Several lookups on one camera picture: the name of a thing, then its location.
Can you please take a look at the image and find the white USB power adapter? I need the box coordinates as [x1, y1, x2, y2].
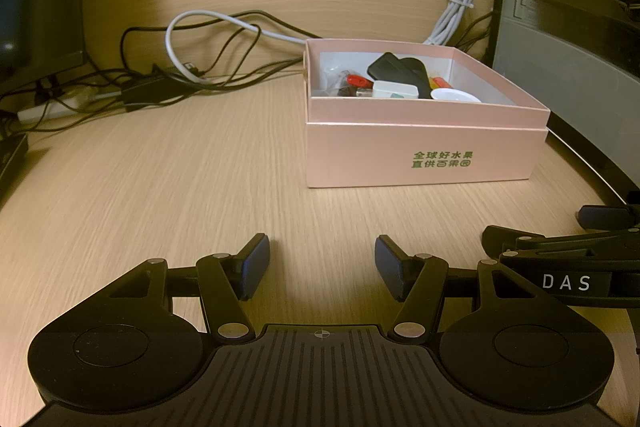
[372, 80, 421, 100]

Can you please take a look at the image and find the black flat device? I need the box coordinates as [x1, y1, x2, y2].
[0, 134, 29, 208]

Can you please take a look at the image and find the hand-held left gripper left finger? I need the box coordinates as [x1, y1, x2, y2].
[80, 233, 271, 344]

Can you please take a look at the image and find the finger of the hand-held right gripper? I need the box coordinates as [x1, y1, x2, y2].
[482, 225, 640, 265]
[577, 205, 640, 230]

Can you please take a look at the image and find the black cable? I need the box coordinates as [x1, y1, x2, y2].
[0, 67, 126, 138]
[120, 24, 171, 80]
[220, 9, 321, 58]
[450, 9, 496, 58]

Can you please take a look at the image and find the pink cardboard box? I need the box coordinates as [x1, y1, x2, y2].
[302, 38, 552, 190]

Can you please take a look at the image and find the grey looped USB cable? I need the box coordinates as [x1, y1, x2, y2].
[165, 9, 313, 75]

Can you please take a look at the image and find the white round jar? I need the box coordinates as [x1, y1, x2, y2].
[430, 88, 482, 104]

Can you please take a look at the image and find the black plastic piece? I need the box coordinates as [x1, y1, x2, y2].
[366, 52, 417, 84]

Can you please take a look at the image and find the clear plastic hardware bag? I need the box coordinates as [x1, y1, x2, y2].
[320, 66, 353, 98]

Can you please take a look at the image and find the grey computer case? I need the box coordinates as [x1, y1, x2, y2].
[492, 0, 640, 202]

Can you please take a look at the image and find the white power strip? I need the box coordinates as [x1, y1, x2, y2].
[17, 87, 121, 124]

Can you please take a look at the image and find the black power adapter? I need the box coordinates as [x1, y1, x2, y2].
[121, 74, 181, 110]

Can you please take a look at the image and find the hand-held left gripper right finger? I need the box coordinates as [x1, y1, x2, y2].
[375, 235, 561, 344]

